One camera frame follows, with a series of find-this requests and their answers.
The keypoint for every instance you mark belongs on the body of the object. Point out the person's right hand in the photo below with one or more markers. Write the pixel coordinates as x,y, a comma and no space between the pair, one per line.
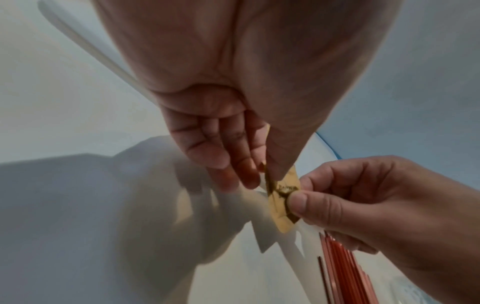
393,207

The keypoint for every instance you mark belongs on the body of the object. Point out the person's left hand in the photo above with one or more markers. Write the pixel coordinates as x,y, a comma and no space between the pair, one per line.
210,59

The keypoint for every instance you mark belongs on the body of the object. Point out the gold foil packet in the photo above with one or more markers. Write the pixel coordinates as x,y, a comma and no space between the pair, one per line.
279,213

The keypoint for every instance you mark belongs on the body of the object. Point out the person's right forearm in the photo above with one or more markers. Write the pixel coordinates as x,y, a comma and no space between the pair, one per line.
461,285

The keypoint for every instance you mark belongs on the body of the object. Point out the stack of red sticks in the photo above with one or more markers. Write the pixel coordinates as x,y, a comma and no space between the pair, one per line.
345,273

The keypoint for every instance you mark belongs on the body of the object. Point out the white bar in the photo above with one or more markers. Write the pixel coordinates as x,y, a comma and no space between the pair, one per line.
86,44

